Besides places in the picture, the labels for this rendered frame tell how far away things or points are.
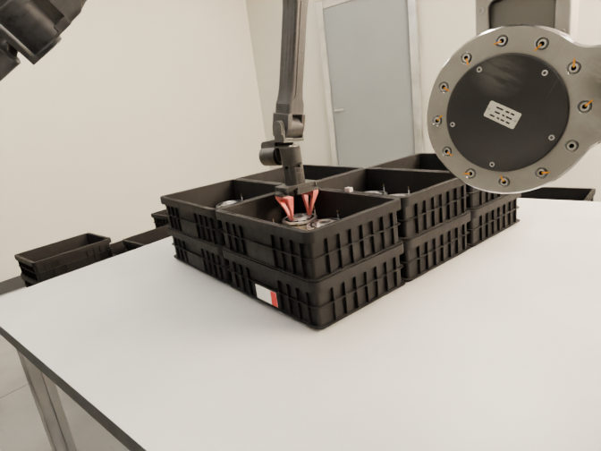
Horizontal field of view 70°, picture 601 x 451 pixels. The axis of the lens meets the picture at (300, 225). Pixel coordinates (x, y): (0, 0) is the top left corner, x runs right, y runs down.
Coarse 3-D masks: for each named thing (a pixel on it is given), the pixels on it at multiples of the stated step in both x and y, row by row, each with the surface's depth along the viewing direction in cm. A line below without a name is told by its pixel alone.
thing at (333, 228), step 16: (336, 192) 117; (352, 192) 113; (224, 208) 115; (368, 208) 96; (384, 208) 97; (400, 208) 101; (240, 224) 104; (256, 224) 98; (272, 224) 94; (336, 224) 88; (352, 224) 91; (304, 240) 85; (320, 240) 86
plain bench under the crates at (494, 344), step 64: (128, 256) 162; (512, 256) 117; (576, 256) 112; (0, 320) 119; (64, 320) 114; (128, 320) 109; (192, 320) 105; (256, 320) 101; (384, 320) 93; (448, 320) 90; (512, 320) 87; (576, 320) 84; (64, 384) 87; (128, 384) 82; (192, 384) 80; (256, 384) 77; (320, 384) 75; (384, 384) 73; (448, 384) 71; (512, 384) 69; (576, 384) 67; (64, 448) 147; (128, 448) 71; (192, 448) 64; (256, 448) 63; (320, 448) 61; (384, 448) 60; (448, 448) 59; (512, 448) 57; (576, 448) 56
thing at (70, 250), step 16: (64, 240) 243; (80, 240) 250; (96, 240) 246; (16, 256) 222; (32, 256) 232; (48, 256) 238; (64, 256) 217; (80, 256) 224; (96, 256) 230; (112, 256) 237; (32, 272) 212; (48, 272) 213; (64, 272) 219
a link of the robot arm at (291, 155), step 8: (280, 144) 118; (288, 144) 116; (296, 144) 116; (280, 152) 116; (288, 152) 114; (296, 152) 115; (280, 160) 119; (288, 160) 115; (296, 160) 115; (288, 168) 117
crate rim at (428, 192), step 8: (368, 168) 146; (376, 168) 144; (384, 168) 142; (336, 176) 139; (440, 184) 110; (448, 184) 112; (456, 184) 114; (464, 184) 116; (360, 192) 112; (368, 192) 111; (416, 192) 105; (424, 192) 106; (432, 192) 108; (440, 192) 110; (408, 200) 102; (416, 200) 104
